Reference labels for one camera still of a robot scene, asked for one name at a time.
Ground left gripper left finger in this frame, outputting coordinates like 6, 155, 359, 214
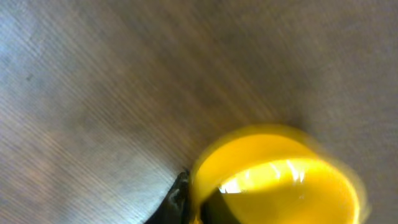
144, 170, 190, 224

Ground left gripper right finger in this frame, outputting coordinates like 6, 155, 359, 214
200, 188, 241, 224

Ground yellow measuring scoop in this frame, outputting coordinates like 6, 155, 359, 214
190, 124, 370, 224

